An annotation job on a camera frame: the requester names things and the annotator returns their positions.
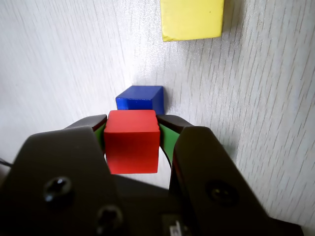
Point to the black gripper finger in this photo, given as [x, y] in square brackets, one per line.
[209, 167]
[61, 159]

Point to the red wooden cube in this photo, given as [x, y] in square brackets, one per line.
[133, 147]

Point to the blue wooden cube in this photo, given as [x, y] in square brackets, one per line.
[140, 97]

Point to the yellow wooden cube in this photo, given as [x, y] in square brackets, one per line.
[192, 19]

